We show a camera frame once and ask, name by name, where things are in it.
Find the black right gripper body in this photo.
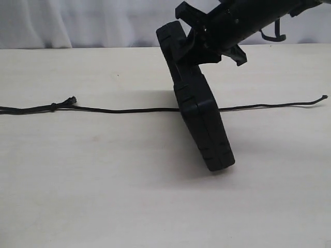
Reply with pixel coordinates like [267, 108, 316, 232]
[175, 1, 274, 66]

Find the black plastic case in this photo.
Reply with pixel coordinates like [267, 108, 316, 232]
[156, 21, 235, 172]

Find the black cord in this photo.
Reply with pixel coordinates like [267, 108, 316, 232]
[0, 95, 328, 114]

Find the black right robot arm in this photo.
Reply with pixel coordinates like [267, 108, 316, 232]
[175, 0, 323, 66]

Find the white curtain backdrop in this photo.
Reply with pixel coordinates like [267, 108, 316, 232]
[1, 1, 330, 49]

